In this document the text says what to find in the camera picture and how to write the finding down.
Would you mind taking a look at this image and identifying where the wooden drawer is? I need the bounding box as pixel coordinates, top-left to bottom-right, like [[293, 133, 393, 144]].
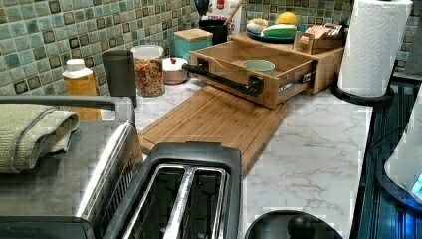
[[189, 41, 317, 109]]

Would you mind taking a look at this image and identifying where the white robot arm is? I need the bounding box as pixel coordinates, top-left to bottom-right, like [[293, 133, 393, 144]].
[[384, 91, 422, 203]]

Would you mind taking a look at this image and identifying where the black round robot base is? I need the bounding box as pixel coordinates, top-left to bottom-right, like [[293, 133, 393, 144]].
[[375, 151, 422, 214]]

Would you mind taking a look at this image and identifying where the green bowl in drawer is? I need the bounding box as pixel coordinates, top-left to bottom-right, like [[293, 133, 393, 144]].
[[242, 59, 275, 72]]

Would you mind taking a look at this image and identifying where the bamboo drawer cabinet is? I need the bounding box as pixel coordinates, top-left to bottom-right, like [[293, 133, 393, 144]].
[[228, 32, 343, 94]]

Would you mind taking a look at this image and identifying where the bamboo cutting board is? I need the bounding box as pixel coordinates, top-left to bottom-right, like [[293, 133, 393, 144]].
[[138, 87, 288, 175]]

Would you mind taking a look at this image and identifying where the pink white sugar bowl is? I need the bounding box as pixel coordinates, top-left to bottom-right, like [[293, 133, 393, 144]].
[[162, 57, 187, 85]]

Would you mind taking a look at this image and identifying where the black and chrome toaster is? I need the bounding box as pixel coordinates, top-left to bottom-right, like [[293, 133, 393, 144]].
[[103, 142, 242, 239]]

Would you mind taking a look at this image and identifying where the teal canister bamboo lid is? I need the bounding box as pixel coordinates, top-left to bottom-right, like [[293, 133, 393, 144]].
[[174, 28, 213, 60]]

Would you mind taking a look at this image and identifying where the clear jar of cereal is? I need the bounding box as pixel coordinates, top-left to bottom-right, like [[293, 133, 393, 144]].
[[131, 45, 165, 97]]

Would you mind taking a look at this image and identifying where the black utensil holder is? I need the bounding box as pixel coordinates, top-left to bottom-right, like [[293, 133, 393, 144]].
[[199, 19, 228, 45]]

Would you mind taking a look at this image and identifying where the teal plate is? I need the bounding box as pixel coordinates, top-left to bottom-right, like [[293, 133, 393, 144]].
[[247, 30, 295, 44]]

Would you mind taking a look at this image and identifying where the dark grey cup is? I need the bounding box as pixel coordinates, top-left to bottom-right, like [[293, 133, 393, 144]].
[[102, 50, 137, 108]]

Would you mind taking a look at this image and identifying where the plush watermelon slice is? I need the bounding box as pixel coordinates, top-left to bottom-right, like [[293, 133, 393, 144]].
[[261, 24, 297, 39]]

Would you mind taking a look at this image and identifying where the white cereal box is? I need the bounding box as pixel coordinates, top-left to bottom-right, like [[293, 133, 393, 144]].
[[206, 0, 242, 33]]

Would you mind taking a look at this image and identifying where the yellow plush lemon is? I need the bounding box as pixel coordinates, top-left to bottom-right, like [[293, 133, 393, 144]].
[[276, 12, 299, 26]]

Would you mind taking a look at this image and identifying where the black round knobbed lid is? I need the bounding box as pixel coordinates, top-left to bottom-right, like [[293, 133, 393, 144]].
[[244, 210, 343, 239]]

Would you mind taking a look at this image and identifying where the small wooden tea box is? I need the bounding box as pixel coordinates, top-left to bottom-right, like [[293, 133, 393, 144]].
[[293, 25, 344, 55]]

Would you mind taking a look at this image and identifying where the orange bottle white cap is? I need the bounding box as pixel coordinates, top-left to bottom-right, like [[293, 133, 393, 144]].
[[63, 59, 102, 120]]

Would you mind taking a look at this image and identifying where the stainless toaster oven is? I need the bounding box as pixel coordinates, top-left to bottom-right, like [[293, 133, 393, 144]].
[[1, 96, 142, 239]]

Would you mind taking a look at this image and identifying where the black paper towel holder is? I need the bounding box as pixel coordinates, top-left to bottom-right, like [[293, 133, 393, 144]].
[[330, 60, 398, 107]]

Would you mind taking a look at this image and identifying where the folded green towel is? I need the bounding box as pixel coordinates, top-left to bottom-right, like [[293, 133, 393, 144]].
[[0, 104, 80, 173]]

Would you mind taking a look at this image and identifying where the white paper towel roll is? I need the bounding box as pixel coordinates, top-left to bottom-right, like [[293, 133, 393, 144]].
[[337, 0, 413, 98]]

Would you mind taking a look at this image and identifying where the black drawer handle bar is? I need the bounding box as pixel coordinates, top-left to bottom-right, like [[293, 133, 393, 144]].
[[182, 64, 264, 97]]

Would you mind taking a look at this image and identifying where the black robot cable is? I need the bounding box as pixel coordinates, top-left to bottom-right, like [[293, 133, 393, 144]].
[[367, 124, 407, 154]]

